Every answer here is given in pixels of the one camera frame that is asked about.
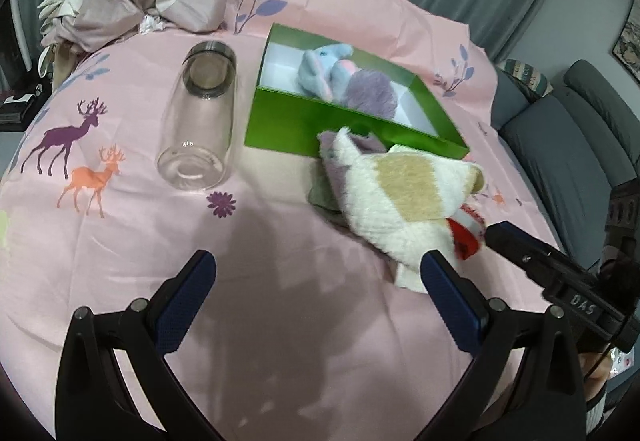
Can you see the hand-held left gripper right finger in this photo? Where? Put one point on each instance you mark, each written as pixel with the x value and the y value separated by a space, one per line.
pixel 452 306

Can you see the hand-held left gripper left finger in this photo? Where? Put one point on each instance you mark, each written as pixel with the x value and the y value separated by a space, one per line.
pixel 185 306

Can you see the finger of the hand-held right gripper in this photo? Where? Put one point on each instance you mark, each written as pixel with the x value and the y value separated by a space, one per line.
pixel 525 253

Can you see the red white patterned sock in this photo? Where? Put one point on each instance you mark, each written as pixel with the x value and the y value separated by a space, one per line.
pixel 465 246

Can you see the cream and tan plush towel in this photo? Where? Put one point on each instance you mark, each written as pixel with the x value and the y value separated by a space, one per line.
pixel 400 201

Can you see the grey green knitted cloth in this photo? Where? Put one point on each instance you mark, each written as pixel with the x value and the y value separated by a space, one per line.
pixel 320 193

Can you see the purple knitted cloth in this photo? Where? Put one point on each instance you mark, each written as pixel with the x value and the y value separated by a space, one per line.
pixel 332 166

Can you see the green cardboard box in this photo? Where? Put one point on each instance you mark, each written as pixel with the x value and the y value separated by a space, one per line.
pixel 285 126

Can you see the purple fluffy plush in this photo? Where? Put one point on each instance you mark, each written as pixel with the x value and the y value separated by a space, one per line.
pixel 372 91

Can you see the blue plush toy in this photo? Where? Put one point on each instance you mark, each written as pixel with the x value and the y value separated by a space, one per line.
pixel 315 71

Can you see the person's right hand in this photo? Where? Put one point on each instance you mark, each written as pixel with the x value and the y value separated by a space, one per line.
pixel 595 373

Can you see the pink deer print bedsheet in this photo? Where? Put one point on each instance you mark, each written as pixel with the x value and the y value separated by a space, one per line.
pixel 280 321

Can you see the grey sofa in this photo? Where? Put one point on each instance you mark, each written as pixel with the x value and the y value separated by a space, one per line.
pixel 550 146

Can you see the clear glass bottle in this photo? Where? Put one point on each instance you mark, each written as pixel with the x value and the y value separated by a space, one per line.
pixel 195 131

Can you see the striped cushion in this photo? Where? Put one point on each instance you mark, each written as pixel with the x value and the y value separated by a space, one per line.
pixel 530 76

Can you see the framed landscape painting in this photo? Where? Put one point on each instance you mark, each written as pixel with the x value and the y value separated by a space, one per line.
pixel 631 46

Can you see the white crumpled tissue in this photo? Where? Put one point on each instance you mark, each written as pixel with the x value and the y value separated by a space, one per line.
pixel 152 22

